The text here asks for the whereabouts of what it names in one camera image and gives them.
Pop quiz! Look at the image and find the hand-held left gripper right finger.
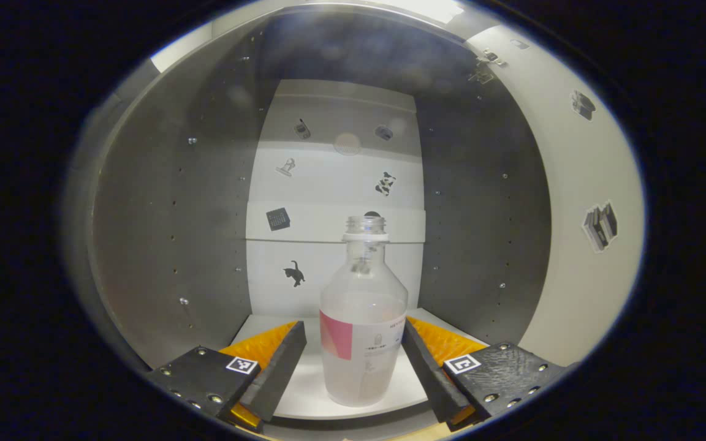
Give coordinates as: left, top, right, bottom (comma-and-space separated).
400, 316, 568, 432

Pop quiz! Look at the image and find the large ceiling light panel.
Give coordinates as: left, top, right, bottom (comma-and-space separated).
384, 0, 465, 25

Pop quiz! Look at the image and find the clear plastic bottle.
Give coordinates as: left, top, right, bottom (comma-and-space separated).
319, 214, 409, 408

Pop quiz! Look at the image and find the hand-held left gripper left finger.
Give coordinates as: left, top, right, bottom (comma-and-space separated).
145, 320, 308, 434

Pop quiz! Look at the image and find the metal door hinge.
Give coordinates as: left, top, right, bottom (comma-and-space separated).
468, 49, 508, 85

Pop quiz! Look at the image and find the dark grey cabinet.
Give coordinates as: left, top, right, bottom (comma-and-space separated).
62, 6, 553, 429

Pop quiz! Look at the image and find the grey cabinet door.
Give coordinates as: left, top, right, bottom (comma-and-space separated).
466, 24, 647, 368

